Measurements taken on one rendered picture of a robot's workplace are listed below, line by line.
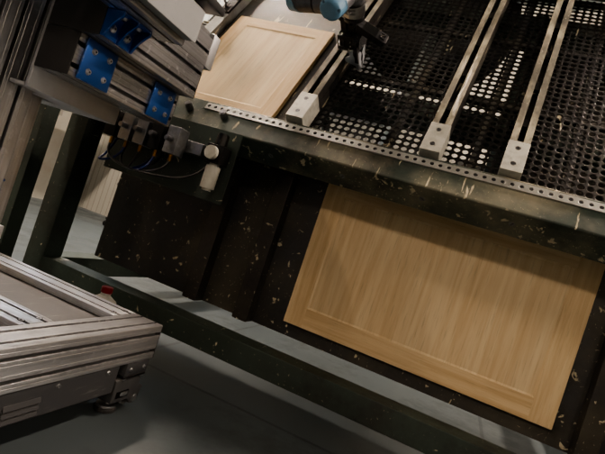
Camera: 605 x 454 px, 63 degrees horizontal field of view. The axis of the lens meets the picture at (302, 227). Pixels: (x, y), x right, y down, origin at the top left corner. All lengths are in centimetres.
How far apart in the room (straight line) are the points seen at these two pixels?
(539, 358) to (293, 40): 145
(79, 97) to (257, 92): 79
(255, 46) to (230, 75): 20
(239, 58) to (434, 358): 132
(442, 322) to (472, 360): 15
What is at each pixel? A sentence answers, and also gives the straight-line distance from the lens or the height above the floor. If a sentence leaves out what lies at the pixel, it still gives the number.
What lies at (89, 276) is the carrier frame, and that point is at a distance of 195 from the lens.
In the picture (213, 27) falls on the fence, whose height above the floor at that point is 126.
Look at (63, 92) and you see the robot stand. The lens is 124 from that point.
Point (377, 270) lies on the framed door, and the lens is 171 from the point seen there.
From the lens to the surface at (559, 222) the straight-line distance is 147.
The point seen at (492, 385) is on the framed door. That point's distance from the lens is 171.
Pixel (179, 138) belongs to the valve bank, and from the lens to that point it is 166.
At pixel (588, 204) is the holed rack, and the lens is 153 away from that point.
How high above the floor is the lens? 58
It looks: level
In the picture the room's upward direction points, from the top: 18 degrees clockwise
